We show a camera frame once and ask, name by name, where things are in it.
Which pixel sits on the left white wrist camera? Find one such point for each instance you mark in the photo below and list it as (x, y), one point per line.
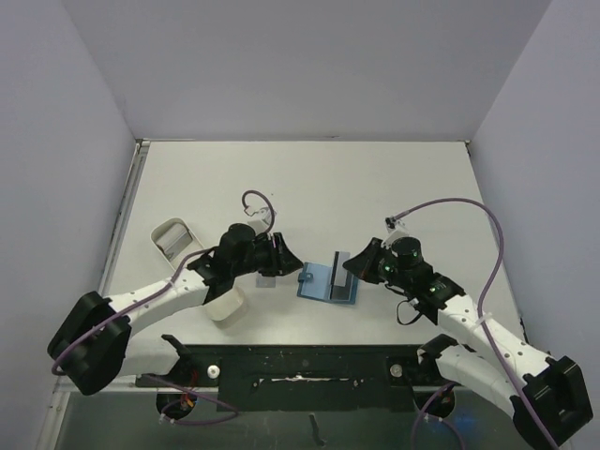
(260, 220)

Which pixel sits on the blue leather card holder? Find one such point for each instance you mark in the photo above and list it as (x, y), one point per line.
(314, 283)

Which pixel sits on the dark grey credit card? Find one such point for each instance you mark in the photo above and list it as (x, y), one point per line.
(340, 294)

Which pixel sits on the silver VIP credit card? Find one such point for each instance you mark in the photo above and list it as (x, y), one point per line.
(339, 274)

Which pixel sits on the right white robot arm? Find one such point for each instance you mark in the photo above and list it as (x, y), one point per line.
(546, 398)

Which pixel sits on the aluminium left side rail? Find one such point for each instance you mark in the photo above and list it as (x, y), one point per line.
(134, 176)

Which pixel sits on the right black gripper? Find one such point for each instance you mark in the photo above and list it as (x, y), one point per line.
(375, 264)

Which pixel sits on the aluminium rail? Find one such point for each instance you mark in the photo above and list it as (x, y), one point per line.
(134, 176)
(125, 418)

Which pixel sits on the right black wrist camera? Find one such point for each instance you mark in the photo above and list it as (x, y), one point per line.
(406, 249)

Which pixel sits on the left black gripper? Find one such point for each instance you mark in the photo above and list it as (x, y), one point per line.
(280, 260)

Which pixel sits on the aluminium front rail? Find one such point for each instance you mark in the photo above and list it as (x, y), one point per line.
(125, 418)

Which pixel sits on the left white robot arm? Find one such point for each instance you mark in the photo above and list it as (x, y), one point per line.
(94, 346)

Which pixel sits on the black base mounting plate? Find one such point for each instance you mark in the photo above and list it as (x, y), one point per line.
(295, 378)

